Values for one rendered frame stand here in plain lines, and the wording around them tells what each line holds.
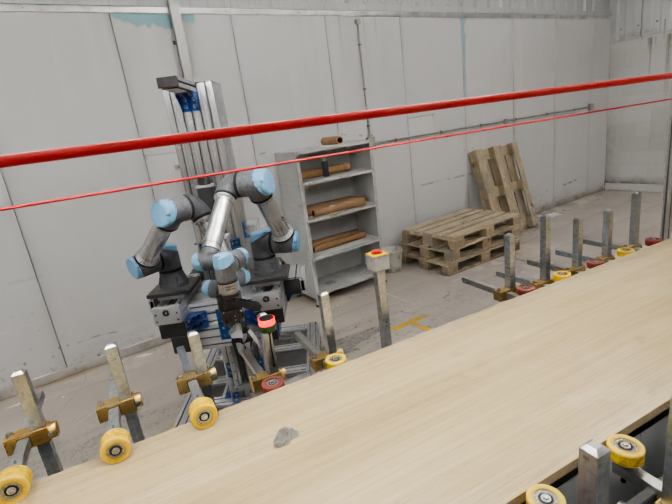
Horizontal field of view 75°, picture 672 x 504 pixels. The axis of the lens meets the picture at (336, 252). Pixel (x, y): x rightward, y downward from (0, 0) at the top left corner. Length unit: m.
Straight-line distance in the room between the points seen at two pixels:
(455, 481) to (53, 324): 3.64
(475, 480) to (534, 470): 0.14
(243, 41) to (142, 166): 1.48
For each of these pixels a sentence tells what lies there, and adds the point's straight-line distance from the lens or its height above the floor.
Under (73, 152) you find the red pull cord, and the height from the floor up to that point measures 1.75.
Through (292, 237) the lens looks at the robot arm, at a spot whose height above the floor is 1.23.
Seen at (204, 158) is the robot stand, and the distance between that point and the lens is 2.43.
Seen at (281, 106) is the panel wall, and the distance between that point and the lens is 4.61.
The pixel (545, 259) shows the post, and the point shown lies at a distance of 2.48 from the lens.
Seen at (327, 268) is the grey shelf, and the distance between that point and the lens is 4.96.
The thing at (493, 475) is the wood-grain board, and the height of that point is 0.90.
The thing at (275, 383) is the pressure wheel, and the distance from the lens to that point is 1.62.
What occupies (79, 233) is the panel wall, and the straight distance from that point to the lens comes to 4.15.
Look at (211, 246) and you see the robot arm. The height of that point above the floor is 1.34.
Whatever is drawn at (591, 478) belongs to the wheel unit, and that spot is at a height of 1.10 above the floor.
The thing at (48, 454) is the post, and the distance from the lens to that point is 1.75.
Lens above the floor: 1.74
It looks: 16 degrees down
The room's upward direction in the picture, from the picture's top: 8 degrees counter-clockwise
